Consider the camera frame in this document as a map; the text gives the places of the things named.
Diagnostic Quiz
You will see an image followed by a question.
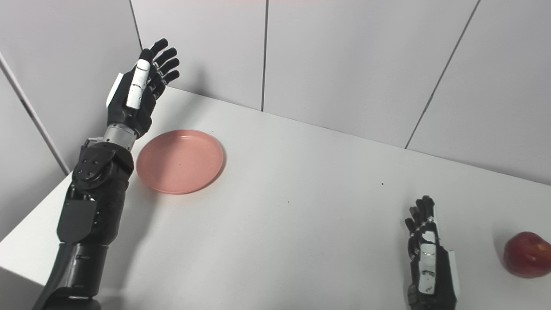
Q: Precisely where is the pink round plate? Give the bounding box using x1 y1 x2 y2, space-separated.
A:
136 129 225 195

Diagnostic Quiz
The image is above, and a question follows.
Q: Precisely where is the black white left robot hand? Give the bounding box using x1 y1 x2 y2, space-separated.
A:
106 38 180 138

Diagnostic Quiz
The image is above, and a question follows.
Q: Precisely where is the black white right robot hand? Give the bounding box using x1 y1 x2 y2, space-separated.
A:
404 195 460 310

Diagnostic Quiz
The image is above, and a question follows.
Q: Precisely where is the red apple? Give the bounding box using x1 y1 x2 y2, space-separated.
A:
503 232 551 279

